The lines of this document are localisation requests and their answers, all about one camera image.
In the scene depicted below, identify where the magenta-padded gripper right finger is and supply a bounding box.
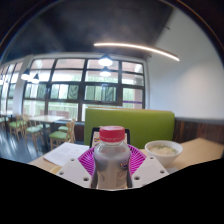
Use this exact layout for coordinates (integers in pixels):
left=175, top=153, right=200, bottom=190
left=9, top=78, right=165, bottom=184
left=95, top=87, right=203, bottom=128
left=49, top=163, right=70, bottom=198
left=127, top=144, right=170, bottom=189

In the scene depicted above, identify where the white printed paper sheet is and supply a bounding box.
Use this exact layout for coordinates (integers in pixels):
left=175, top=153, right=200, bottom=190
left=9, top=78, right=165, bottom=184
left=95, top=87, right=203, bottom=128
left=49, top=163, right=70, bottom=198
left=42, top=141, right=91, bottom=167

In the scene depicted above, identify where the clear red-capped drink bottle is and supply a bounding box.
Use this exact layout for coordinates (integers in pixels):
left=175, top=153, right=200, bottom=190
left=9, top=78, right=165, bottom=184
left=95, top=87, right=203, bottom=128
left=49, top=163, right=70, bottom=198
left=90, top=125, right=134, bottom=191

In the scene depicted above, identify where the white bowl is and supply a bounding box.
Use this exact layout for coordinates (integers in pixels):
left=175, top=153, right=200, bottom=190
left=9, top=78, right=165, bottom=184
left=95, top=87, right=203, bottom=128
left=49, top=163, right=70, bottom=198
left=144, top=139, right=184, bottom=168

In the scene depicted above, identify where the black-framed table sign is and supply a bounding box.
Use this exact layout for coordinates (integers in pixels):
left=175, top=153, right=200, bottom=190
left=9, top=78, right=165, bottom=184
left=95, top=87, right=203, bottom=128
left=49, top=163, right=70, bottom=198
left=89, top=126, right=132, bottom=148

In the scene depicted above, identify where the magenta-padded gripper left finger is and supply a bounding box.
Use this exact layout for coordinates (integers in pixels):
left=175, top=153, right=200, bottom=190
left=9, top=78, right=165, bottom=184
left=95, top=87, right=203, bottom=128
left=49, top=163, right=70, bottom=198
left=56, top=145, right=98, bottom=190

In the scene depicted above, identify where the long curved ceiling light strip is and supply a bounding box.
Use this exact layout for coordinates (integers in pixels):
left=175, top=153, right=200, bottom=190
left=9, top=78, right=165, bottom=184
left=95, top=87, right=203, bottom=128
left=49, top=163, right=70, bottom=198
left=92, top=41, right=181, bottom=63

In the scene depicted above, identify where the group of pendant ceiling lamps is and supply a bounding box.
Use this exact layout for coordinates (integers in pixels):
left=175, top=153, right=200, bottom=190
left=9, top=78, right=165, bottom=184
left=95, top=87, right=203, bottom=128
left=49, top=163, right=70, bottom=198
left=20, top=53, right=114, bottom=85

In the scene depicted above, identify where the green booth bench backrest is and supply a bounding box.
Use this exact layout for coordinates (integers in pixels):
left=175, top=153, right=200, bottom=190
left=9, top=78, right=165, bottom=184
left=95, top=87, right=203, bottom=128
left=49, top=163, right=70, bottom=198
left=82, top=107, right=176, bottom=150

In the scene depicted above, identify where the large dark-framed window wall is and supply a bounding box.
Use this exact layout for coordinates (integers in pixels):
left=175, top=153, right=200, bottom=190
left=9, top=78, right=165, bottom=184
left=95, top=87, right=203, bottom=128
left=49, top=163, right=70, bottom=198
left=0, top=57, right=147, bottom=123

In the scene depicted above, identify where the group of green-seated wooden chairs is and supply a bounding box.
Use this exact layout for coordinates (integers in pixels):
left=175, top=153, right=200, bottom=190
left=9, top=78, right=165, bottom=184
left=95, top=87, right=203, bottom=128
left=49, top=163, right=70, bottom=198
left=0, top=113, right=77, bottom=152

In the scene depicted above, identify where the light wooden dining table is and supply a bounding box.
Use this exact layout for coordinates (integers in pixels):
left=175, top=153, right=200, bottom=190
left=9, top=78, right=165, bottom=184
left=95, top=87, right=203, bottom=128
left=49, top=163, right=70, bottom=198
left=28, top=114, right=66, bottom=148

